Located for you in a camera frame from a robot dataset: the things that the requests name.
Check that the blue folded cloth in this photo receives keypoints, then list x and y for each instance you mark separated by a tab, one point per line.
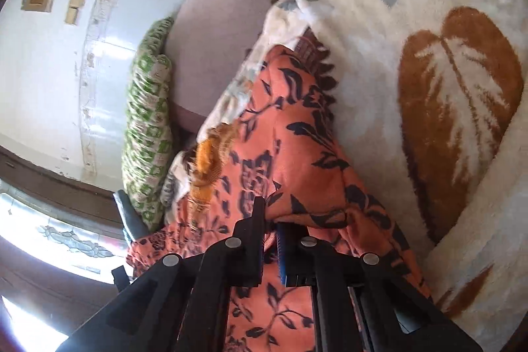
133	226

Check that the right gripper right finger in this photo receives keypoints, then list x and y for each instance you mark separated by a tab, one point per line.
360	303

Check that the mauve bed headboard cushion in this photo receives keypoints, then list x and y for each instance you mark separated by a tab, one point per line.
231	34

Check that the cream leaf-pattern blanket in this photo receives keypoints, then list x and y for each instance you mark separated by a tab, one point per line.
431	110

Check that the orange floral sweater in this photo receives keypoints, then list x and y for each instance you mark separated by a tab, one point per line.
281	149

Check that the green white patterned pillow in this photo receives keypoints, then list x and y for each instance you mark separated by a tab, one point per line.
148	139

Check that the wall switch plate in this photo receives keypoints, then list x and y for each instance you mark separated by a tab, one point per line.
73	10

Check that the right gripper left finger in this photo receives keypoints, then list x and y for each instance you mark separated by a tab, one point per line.
180	304

